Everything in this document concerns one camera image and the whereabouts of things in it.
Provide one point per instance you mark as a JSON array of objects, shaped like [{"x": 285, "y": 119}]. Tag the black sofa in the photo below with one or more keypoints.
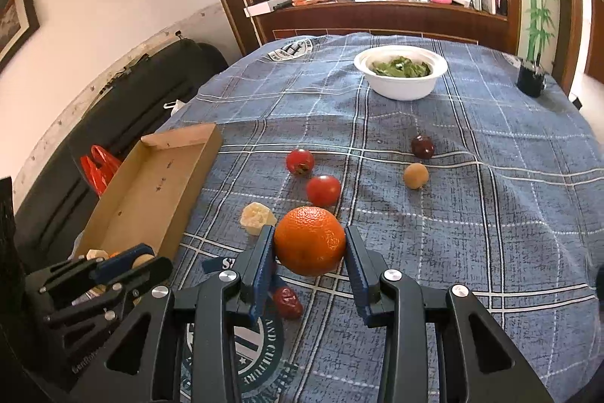
[{"x": 141, "y": 91}]

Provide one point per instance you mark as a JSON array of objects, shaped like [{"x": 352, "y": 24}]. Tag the shallow cardboard box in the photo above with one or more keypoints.
[{"x": 141, "y": 195}]

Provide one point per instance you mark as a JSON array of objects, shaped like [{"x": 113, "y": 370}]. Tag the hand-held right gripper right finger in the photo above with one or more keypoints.
[{"x": 358, "y": 280}]

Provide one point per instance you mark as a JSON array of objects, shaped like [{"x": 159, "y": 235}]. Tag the dark red plum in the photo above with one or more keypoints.
[{"x": 422, "y": 146}]

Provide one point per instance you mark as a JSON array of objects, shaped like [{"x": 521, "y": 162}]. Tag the red plastic bag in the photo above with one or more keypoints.
[{"x": 99, "y": 171}]

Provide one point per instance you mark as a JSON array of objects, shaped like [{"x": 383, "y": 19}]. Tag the blue plaid tablecloth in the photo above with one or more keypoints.
[{"x": 472, "y": 219}]

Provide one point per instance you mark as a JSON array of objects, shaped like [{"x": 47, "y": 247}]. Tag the red jujube date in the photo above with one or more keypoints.
[{"x": 288, "y": 303}]

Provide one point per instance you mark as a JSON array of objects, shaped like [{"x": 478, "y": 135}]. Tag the black cup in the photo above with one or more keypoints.
[{"x": 531, "y": 79}]

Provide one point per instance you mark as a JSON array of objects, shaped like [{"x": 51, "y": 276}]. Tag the white flat box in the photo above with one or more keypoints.
[{"x": 262, "y": 8}]

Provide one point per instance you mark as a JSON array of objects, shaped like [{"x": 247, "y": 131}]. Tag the white bowl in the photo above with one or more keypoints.
[{"x": 401, "y": 87}]

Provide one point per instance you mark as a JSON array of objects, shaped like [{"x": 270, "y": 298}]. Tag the tan round fruit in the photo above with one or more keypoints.
[
  {"x": 144, "y": 262},
  {"x": 415, "y": 175}
]

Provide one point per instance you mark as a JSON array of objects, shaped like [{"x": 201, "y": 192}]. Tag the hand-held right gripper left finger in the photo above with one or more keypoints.
[{"x": 263, "y": 275}]

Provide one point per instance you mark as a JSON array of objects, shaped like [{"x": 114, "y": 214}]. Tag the framed wall picture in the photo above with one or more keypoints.
[{"x": 14, "y": 25}]

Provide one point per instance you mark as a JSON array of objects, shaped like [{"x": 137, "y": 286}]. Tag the pale yellow lumpy fruit piece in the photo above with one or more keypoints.
[
  {"x": 95, "y": 254},
  {"x": 257, "y": 219}
]

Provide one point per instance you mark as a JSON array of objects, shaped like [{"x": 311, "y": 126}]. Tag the wooden sideboard cabinet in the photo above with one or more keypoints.
[{"x": 377, "y": 19}]

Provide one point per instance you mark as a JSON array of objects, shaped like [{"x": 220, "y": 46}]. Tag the red tomato with stem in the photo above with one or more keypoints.
[{"x": 299, "y": 160}]

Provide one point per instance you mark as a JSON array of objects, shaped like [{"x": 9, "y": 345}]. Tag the large orange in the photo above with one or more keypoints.
[{"x": 309, "y": 240}]

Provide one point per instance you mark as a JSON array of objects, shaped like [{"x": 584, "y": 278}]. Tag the green leafy vegetables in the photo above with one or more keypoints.
[{"x": 401, "y": 68}]

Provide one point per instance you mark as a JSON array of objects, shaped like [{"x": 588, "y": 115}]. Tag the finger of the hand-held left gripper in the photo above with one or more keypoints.
[
  {"x": 146, "y": 275},
  {"x": 122, "y": 259}
]

